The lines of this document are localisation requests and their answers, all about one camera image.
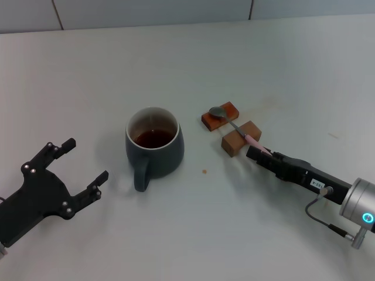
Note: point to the reddish brown wooden block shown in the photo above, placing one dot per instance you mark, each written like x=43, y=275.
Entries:
x=231, y=111

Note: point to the dark grey ceramic mug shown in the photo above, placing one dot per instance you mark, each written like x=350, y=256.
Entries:
x=164, y=164

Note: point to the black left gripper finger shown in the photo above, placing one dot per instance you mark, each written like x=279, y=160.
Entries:
x=99, y=179
x=66, y=145

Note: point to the dark brown tea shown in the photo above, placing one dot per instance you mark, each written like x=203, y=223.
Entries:
x=153, y=139

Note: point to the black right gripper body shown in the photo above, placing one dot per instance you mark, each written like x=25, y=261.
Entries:
x=316, y=181

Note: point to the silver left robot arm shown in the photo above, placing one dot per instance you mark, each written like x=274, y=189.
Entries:
x=1, y=249

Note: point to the light brown arched wooden block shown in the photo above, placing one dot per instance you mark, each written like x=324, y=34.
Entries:
x=231, y=142

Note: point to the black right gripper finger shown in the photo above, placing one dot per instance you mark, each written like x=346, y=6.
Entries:
x=280, y=156
x=260, y=158

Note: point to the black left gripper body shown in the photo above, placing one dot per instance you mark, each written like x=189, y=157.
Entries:
x=41, y=193

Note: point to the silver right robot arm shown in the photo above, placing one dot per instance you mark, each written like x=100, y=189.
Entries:
x=360, y=199

